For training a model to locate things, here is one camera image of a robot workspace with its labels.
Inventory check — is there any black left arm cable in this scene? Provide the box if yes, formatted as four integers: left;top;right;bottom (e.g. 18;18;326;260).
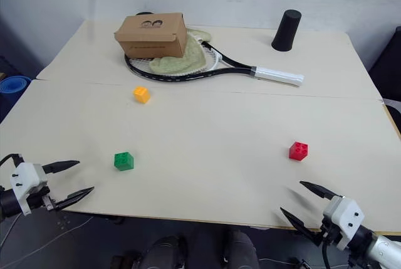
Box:
0;153;25;169

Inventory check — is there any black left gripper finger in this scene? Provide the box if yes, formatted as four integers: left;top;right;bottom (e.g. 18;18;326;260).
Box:
56;186;95;212
42;160;81;175

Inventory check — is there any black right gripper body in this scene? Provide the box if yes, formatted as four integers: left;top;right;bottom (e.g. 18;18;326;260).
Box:
318;215;344;248

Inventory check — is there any thin white floor cable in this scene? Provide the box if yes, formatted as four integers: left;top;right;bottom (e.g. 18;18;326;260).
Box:
0;217;95;268

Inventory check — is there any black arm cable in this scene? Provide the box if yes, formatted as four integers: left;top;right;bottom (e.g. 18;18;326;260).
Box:
320;243;333;269
0;153;25;169

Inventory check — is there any dark rounded shape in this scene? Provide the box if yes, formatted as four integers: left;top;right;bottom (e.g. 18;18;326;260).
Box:
221;229;260;269
137;234;189;269

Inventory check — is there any brown cardboard box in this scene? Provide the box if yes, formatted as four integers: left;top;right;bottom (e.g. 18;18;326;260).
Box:
113;12;189;60

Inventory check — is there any pale green towel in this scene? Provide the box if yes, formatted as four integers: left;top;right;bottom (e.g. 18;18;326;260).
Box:
148;28;212;76

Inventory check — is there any green toy building block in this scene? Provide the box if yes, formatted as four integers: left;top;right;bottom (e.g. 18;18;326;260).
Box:
113;151;135;172

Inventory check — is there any black and white tennis racket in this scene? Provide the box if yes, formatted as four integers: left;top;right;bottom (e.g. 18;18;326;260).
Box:
123;29;306;88

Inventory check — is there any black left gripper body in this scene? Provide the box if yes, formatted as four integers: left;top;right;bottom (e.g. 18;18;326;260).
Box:
26;184;61;212

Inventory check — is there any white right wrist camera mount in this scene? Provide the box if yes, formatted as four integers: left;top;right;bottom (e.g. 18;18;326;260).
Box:
322;196;366;251

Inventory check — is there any blue rolled mat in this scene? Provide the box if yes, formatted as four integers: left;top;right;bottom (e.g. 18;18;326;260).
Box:
0;75;33;107

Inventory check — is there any yellow toy building block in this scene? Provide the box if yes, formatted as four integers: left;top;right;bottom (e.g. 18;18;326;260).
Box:
133;85;152;105

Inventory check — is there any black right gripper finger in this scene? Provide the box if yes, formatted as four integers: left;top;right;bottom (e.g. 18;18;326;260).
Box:
299;181;338;201
279;207;323;248

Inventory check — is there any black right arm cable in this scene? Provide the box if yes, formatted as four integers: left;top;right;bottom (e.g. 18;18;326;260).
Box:
320;243;333;269

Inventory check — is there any black tapered foam cylinder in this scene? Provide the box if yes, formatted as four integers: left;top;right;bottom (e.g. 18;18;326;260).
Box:
271;9;303;53

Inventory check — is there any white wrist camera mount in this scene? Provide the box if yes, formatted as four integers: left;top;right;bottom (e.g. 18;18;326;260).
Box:
9;162;49;216
322;196;366;251

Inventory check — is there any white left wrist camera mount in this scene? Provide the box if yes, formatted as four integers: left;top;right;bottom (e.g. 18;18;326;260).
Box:
9;162;49;216

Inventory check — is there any red toy building block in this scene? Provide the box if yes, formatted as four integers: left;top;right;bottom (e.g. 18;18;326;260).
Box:
288;140;310;161

